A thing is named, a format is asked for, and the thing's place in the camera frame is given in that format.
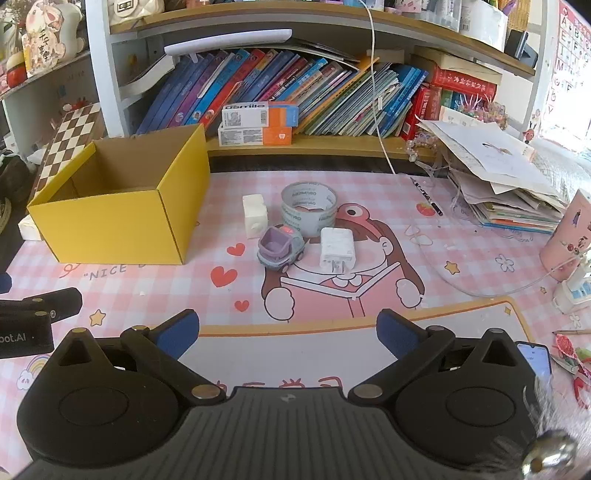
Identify stack of papers and booklets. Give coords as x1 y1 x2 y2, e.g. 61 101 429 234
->
416 117 571 236

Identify clear tape roll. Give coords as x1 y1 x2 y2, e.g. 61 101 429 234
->
281 181 339 238

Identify small white box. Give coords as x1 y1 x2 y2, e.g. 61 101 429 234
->
18 215 44 241

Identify thick red book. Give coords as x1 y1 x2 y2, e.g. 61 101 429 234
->
429 67 498 104

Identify black pen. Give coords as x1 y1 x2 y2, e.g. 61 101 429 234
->
410 176 444 217

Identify white quilted blanket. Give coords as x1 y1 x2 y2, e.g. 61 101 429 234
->
531 138 591 204

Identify colourful bead ornaments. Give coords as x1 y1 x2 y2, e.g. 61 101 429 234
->
455 95 509 126

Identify white cube block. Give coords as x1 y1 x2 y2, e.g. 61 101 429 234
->
242 194 269 239

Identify yellow cardboard box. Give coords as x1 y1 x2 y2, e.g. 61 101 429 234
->
27 124 211 265

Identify large white pen holder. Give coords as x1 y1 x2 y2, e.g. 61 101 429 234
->
459 0 509 51

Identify white hanging cable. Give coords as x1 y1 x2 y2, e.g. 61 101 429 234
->
360 0 398 175

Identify pink printed cup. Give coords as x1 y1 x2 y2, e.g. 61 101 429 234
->
539 188 591 283

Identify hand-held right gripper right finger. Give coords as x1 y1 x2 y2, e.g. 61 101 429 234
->
347 308 529 409

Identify white lamp bar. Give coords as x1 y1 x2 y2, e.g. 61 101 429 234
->
164 28 294 57

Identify row of colourful thin books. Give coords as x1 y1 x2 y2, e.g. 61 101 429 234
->
136 46 432 139

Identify smartphone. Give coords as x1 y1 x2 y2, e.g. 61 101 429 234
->
515 340 553 393

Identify bead bracelet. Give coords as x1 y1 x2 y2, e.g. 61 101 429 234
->
405 134 439 162

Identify white blue small device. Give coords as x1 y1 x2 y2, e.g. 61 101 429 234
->
551 258 591 315

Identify grey fluffy fur trim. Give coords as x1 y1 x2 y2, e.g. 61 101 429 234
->
480 376 568 480

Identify wall poster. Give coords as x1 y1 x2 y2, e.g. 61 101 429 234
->
545 9 591 134

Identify white charger plug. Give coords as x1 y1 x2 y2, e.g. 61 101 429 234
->
319 226 355 272

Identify purple grey toy car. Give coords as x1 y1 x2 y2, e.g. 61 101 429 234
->
257 224 306 274

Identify tan thick book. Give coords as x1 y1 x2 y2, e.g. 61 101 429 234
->
413 45 504 86

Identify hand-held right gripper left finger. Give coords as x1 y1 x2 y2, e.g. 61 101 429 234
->
48 309 228 409

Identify red round ornament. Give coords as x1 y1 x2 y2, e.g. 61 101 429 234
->
4 51 29 88

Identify white cat figurine with sign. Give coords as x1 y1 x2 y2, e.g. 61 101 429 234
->
21 0 88 77

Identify silver metal bell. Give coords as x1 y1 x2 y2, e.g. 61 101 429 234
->
522 429 580 476

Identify small black box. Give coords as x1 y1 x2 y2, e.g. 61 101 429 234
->
505 30 539 70

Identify pink cartoon desk mat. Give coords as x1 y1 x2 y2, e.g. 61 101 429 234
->
0 168 591 462

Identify red paper decoration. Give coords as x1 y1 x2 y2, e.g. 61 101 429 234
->
551 330 591 407

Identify white orange blue toothpaste box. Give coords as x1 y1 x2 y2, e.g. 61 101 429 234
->
222 102 299 128

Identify clear thin cable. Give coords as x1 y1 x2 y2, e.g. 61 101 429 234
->
434 240 580 298

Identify brown white checkered box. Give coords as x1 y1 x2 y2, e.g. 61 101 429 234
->
34 102 107 195

